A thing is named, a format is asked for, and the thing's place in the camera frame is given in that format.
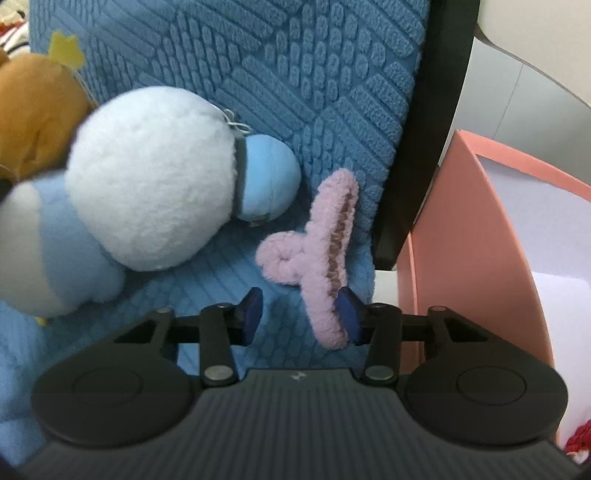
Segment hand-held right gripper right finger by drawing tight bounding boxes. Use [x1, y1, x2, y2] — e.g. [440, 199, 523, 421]
[334, 286, 488, 387]

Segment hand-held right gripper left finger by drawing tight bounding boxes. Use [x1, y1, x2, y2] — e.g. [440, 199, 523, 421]
[113, 287, 264, 387]

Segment pink fluffy hair claw clip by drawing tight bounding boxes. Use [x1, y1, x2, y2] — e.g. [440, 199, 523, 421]
[255, 168, 360, 350]

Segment pink storage box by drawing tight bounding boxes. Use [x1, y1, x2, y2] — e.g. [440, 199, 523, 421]
[396, 130, 591, 444]

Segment blue and white plush toy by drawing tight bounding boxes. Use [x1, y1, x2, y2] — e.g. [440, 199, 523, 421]
[0, 86, 303, 318]

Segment blue textured blanket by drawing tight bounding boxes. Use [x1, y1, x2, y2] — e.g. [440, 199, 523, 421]
[0, 0, 431, 468]

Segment red and white knitted item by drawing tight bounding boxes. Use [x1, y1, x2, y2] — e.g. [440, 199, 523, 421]
[564, 418, 591, 465]

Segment brown plush toy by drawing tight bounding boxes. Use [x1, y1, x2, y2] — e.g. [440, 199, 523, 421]
[0, 31, 99, 182]

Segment striped red and white cloth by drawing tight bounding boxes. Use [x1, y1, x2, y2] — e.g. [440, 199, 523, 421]
[0, 10, 32, 57]

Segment black chair frame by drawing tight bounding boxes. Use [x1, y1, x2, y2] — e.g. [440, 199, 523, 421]
[372, 0, 483, 271]

